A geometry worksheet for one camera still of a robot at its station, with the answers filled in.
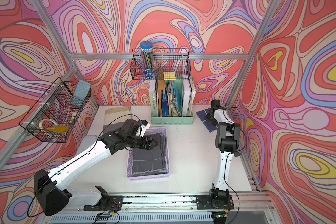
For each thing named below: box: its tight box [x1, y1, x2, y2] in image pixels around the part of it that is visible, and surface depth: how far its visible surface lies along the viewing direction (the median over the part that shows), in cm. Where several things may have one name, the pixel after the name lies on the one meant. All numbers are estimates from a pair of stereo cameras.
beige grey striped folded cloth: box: [103, 106, 133, 135], surface depth 114 cm
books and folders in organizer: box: [152, 77, 196, 117], surface depth 100 cm
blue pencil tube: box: [140, 41, 154, 80], surface depth 78 cm
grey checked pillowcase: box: [131, 133, 169, 176], surface depth 85 cm
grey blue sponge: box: [72, 79, 92, 101], surface depth 82 cm
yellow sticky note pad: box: [163, 71, 176, 81], surface depth 92 cm
